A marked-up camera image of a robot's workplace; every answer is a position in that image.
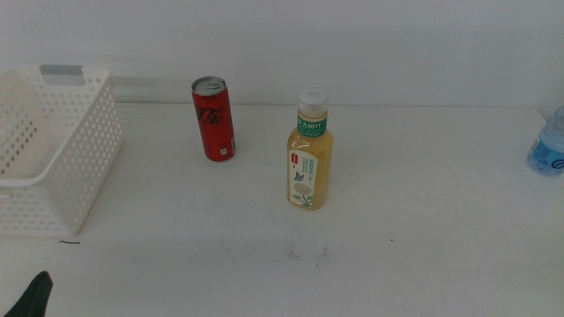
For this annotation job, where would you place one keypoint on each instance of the yellow tea bottle green label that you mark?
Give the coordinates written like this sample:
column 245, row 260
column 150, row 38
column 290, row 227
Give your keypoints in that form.
column 309, row 171

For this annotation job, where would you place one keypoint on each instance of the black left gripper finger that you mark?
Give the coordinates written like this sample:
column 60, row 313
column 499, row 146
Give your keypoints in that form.
column 35, row 295

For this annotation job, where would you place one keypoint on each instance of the red soda can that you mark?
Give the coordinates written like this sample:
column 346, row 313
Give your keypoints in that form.
column 216, row 127

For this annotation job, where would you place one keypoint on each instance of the white perforated plastic basket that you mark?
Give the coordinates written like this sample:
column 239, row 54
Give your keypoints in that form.
column 83, row 154

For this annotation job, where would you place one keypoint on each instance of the clear water bottle blue label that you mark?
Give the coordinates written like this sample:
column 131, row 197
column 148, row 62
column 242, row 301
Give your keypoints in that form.
column 548, row 154

